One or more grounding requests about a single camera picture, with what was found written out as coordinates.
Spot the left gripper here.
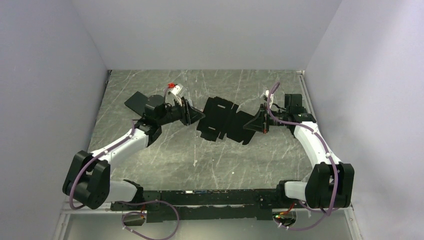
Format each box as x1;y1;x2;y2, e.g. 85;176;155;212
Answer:
157;96;206;126

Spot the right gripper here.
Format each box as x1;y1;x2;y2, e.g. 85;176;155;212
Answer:
243;102;289;134

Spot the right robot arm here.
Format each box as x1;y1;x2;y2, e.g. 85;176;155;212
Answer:
243;94;355;210

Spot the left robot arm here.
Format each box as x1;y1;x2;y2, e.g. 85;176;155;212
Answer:
62;92;206;210

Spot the black flat box left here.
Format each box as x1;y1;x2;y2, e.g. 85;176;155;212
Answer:
124;91;148;117

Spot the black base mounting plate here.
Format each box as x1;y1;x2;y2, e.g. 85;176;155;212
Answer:
110;188;299;223

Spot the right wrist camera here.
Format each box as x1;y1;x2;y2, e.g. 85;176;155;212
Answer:
261;89;274;106

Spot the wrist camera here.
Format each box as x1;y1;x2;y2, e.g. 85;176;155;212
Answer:
261;89;274;106
166;83;185;106

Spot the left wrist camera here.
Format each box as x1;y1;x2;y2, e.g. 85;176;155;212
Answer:
166;83;185;106

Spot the black switch box right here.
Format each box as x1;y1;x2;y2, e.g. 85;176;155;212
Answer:
284;93;308;115

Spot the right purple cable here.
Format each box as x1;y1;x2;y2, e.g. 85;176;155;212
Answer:
266;81;340;232

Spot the purple cable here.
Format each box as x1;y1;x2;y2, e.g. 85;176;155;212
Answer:
266;81;340;232
68;119;180;240

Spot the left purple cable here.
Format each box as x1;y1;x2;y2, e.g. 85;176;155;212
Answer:
68;119;180;240

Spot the aluminium frame rail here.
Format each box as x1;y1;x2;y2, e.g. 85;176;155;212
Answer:
53;201;364;240

